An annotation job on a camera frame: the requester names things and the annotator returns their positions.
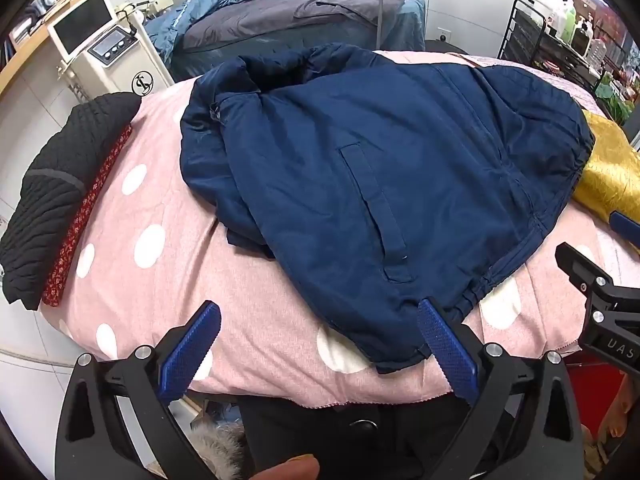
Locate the black knit sweater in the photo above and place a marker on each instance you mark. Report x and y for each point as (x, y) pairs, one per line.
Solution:
(55, 185)

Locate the person's black coat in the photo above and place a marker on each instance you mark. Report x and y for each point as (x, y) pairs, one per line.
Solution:
(360, 440)

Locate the green plant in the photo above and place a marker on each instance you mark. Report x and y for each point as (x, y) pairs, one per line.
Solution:
(614, 97)

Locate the person's left hand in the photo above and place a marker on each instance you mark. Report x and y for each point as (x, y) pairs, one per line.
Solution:
(292, 467)

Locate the pink polka dot blanket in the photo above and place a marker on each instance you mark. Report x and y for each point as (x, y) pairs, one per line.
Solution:
(175, 260)

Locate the green bottle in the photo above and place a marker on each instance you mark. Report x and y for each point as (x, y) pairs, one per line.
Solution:
(568, 20)

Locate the gold shiny cloth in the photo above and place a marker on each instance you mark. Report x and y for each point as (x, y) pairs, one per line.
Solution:
(615, 170)

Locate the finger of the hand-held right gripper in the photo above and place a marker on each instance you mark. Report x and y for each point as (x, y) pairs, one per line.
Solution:
(626, 225)
(580, 264)

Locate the grey blanket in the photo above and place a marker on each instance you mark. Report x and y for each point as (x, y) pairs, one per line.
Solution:
(300, 10)

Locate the navy blue jacket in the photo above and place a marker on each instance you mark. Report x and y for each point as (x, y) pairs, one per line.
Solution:
(375, 160)

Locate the wooden wall shelf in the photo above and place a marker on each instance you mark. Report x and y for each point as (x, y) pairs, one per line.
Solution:
(30, 60)

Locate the grey fur trim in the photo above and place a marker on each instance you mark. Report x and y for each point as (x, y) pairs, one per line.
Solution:
(215, 447)

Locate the light blue quilt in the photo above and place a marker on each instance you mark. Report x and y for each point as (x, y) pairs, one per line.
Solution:
(200, 5)

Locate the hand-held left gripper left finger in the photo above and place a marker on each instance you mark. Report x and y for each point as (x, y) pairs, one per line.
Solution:
(192, 345)

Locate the red floral cloth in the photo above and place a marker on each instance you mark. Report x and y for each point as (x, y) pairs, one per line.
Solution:
(75, 225)

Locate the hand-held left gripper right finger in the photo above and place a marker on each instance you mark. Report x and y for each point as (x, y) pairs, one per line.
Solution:
(447, 347)

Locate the black metal cart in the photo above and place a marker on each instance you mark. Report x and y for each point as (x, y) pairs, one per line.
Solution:
(545, 45)

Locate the floor lamp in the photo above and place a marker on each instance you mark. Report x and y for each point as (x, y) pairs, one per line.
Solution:
(382, 5)

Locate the wall socket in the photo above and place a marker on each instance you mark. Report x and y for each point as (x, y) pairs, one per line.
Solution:
(443, 35)

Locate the white machine with screen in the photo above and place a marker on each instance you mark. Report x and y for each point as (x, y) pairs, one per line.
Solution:
(115, 70)

